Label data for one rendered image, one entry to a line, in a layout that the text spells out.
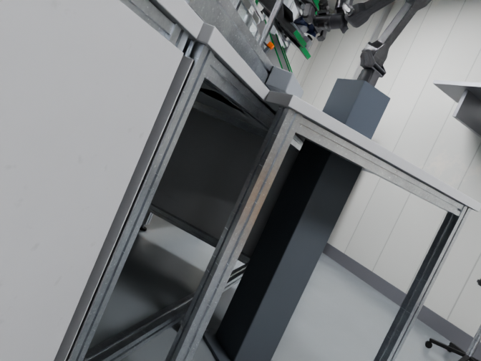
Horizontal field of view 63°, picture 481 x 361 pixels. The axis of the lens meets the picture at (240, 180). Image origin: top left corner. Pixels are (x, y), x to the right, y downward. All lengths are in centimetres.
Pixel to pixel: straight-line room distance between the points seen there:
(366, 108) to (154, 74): 92
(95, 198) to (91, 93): 17
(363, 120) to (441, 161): 261
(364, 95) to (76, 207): 103
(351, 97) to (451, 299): 251
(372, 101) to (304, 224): 47
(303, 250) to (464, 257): 238
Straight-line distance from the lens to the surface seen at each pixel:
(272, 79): 122
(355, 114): 137
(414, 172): 127
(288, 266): 139
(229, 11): 88
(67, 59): 49
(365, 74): 146
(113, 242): 71
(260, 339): 149
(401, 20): 152
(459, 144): 395
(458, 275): 363
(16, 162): 49
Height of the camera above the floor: 70
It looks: 5 degrees down
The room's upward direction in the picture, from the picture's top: 24 degrees clockwise
